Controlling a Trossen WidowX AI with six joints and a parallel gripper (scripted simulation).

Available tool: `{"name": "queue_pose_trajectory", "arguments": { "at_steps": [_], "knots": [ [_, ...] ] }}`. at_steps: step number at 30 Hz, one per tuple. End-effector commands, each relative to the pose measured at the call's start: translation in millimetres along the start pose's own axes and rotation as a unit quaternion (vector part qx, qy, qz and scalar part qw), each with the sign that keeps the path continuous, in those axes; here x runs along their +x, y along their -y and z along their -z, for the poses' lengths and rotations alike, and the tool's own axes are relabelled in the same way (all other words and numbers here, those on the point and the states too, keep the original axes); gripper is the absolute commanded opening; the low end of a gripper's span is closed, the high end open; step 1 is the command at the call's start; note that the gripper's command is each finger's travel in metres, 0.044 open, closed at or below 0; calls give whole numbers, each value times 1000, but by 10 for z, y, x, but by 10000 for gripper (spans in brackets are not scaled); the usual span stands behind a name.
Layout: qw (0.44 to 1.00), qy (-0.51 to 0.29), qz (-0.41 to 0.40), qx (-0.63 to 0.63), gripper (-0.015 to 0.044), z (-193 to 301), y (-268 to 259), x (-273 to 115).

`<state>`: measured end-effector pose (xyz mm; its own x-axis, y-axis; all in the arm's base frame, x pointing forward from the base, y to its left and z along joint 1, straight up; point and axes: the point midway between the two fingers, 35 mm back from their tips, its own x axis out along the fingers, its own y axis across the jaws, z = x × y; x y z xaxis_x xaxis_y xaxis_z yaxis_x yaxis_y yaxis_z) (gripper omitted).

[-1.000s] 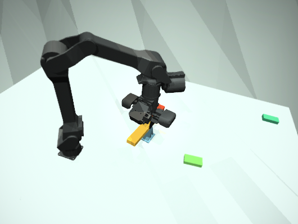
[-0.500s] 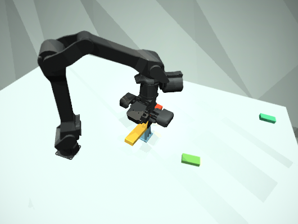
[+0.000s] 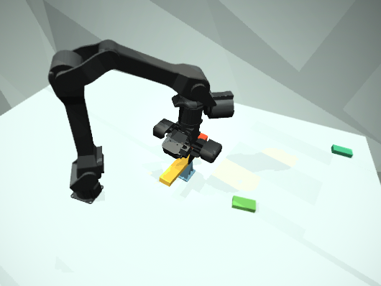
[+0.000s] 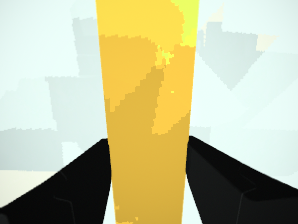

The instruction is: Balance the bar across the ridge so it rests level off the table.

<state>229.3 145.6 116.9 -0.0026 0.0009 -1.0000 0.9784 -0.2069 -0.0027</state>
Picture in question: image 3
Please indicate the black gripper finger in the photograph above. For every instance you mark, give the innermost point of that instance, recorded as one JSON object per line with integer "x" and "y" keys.
{"x": 192, "y": 155}

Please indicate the yellow bar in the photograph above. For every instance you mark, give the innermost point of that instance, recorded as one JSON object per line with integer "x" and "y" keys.
{"x": 172, "y": 173}

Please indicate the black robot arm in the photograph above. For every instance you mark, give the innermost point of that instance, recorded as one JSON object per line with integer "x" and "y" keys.
{"x": 71, "y": 70}

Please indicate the green rectangular bar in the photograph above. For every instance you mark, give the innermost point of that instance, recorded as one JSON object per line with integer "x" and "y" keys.
{"x": 341, "y": 151}

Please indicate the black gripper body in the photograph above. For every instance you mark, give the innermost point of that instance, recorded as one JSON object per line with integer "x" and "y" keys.
{"x": 207, "y": 150}

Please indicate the green rectangular block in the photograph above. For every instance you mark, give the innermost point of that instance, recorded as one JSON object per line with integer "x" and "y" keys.
{"x": 244, "y": 204}

